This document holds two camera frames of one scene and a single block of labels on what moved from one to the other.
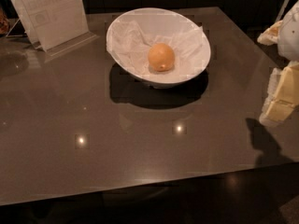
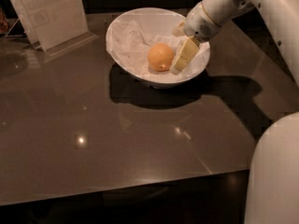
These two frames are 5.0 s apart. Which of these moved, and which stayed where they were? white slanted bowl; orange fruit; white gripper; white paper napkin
Moved: white gripper
Stayed: orange fruit; white paper napkin; white slanted bowl
